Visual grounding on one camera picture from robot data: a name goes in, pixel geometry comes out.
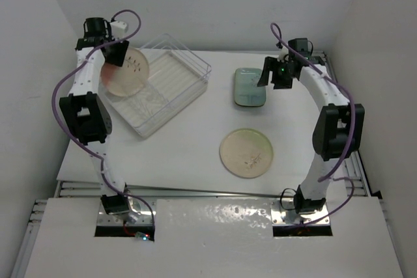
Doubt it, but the green and cream round plate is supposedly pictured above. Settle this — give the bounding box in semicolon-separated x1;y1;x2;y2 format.
219;128;274;179

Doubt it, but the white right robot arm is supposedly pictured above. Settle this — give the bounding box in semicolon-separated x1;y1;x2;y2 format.
257;38;365;214

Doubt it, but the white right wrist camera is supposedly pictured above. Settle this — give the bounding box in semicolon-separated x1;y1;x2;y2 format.
278;47;289;61

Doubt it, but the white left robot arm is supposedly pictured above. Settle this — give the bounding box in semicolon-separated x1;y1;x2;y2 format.
59;18;131;216

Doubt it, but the pink and cream round plate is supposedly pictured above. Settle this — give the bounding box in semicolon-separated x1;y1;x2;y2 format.
100;48;149;97

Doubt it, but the teal rectangular divided plate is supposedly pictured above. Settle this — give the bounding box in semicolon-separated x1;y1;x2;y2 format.
234;95;266;107

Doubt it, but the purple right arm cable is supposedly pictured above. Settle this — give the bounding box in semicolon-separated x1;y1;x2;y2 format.
270;22;358;227

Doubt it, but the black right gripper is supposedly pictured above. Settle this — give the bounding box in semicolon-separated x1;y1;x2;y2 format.
259;57;295;90

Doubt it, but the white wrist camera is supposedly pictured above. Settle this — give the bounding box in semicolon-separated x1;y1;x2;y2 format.
278;47;289;61
110;20;128;38

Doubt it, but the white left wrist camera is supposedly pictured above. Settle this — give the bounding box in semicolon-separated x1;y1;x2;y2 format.
110;20;128;38

